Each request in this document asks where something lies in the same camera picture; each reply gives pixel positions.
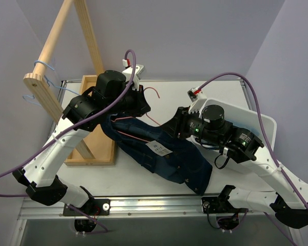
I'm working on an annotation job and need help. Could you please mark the aluminium mounting rail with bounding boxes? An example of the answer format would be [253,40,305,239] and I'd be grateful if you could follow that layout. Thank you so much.
[17,193,288,221]

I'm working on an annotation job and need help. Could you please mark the pink wire hanger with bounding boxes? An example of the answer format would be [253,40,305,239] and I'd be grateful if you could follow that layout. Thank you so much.
[111,87,161,143]

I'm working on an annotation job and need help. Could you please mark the light blue wire hanger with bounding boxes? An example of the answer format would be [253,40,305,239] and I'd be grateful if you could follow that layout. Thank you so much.
[23,60,80,112]

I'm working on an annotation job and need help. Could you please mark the white plastic basket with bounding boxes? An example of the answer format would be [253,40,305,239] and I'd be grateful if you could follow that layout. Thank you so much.
[190,98,277,167]

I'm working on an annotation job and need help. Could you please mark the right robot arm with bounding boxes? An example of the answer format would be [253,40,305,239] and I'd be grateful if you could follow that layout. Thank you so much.
[161,105,308,229]

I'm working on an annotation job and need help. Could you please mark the purple cable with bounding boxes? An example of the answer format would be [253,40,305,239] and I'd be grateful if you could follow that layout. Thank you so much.
[195,72,308,223]
[0,49,138,198]

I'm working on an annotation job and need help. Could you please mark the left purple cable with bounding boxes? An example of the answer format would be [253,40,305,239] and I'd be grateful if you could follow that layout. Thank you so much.
[0,49,138,198]

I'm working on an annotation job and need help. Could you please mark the wooden clothes rack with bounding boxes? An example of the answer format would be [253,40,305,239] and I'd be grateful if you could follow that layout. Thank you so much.
[30,1,116,167]

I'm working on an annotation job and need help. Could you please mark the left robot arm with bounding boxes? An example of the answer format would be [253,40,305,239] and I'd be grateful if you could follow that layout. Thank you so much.
[13,65,150,215]

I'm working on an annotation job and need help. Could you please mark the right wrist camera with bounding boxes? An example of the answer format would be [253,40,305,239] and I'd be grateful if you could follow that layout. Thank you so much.
[187,87,207,114]

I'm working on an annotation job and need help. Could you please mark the dark blue denim skirt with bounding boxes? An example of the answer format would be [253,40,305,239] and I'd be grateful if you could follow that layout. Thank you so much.
[101,114,213,195]

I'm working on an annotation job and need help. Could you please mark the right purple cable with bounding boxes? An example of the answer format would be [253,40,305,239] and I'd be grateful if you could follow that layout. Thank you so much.
[195,72,308,223]

